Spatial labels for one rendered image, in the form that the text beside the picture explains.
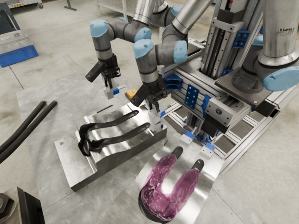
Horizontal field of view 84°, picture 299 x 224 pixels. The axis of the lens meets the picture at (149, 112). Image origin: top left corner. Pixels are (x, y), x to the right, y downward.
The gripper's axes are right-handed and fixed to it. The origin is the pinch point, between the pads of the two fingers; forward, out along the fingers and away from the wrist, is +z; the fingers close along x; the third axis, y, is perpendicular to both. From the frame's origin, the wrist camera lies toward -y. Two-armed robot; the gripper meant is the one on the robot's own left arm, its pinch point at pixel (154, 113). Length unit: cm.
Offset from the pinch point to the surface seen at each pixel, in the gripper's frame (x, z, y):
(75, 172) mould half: -2.2, 2.3, -43.9
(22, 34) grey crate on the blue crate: 346, 11, -55
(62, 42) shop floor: 345, 47, 0
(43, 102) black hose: 55, -3, -47
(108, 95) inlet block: 25.5, -4.9, -12.4
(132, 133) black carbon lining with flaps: 0.3, 4.2, -14.2
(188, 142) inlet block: -18.9, 9.3, 4.7
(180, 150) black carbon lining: -18.4, 11.7, -0.1
